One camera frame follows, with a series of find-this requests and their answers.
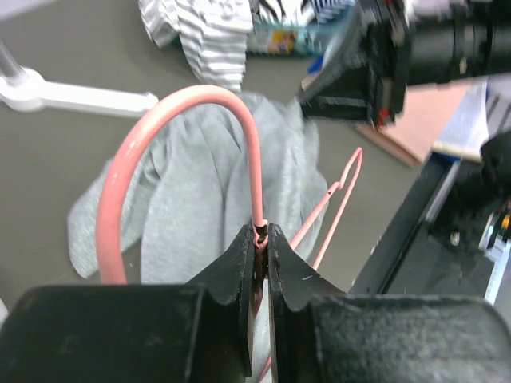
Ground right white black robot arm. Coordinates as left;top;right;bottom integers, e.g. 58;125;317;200
297;1;510;127

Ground pink cardboard sheet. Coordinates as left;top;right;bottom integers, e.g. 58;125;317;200
357;83;471;167

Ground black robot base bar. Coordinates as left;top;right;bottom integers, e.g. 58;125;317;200
350;132;510;304

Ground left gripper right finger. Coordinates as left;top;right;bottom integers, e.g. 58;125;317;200
267;223;342;382

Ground grey tank top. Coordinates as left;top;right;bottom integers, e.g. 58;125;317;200
66;91;328;383

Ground bold black white striped garment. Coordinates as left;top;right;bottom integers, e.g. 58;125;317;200
249;0;315;26

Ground black white striped shirt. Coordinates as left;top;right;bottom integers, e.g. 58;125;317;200
138;0;252;92

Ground silver clothes rack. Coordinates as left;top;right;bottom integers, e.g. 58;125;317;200
1;45;158;118

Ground blue white striped shirt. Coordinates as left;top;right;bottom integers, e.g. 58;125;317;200
311;0;356;14

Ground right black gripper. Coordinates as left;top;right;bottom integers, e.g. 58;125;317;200
297;1;411;128

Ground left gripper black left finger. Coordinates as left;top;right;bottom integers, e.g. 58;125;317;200
186;224;255;377

